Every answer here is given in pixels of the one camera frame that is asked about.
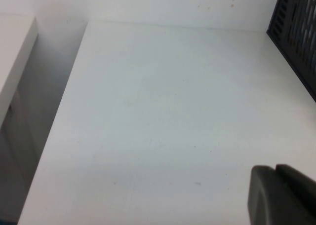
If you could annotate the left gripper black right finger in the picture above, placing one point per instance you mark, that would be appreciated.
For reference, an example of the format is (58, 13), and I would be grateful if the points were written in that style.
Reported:
(303, 198)

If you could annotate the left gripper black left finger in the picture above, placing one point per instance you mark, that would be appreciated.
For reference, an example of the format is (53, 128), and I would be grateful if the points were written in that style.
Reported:
(264, 200)

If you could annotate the black plastic book stand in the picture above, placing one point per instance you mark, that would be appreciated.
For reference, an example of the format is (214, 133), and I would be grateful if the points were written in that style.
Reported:
(291, 25)

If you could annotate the white side cabinet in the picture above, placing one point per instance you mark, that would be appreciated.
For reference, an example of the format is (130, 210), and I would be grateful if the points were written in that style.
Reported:
(14, 49)

